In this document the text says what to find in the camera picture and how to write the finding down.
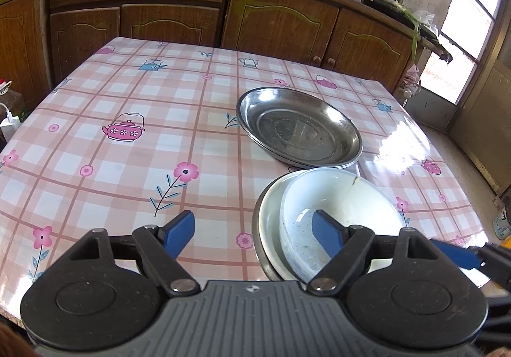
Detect cooking oil bottle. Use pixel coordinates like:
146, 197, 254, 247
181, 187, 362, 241
0, 80, 25, 122

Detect light blue floor object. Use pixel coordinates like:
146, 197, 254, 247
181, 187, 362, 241
493, 209, 511, 238

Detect green scallion leaf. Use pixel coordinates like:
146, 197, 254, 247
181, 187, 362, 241
401, 8, 424, 62

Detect white charger with cable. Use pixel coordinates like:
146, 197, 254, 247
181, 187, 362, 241
0, 102, 20, 142

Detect blue patterned white bowl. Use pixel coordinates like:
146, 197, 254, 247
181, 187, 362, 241
278, 170, 407, 282

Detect steel bowl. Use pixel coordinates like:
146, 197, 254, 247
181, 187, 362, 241
252, 166, 408, 282

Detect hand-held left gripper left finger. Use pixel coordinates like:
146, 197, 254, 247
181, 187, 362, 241
66, 210, 201, 299

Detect pink hanging cloth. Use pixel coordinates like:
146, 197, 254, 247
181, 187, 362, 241
399, 64, 422, 98

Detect wooden kitchen cabinet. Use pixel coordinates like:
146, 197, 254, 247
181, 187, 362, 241
0, 0, 452, 102

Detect black counter tray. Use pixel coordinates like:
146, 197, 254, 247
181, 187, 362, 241
371, 0, 454, 62

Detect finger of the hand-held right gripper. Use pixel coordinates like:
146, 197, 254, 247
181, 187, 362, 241
431, 239, 511, 290

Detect large scratched steel plate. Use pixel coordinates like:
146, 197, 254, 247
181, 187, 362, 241
235, 87, 363, 167

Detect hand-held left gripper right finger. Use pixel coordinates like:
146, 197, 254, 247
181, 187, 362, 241
307, 210, 438, 296

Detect window with metal frame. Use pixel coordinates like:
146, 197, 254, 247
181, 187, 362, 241
421, 0, 504, 104

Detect clear plastic bag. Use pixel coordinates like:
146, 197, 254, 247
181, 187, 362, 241
413, 10, 436, 32

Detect pink checked tablecloth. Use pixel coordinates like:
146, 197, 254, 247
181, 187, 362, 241
0, 37, 492, 318

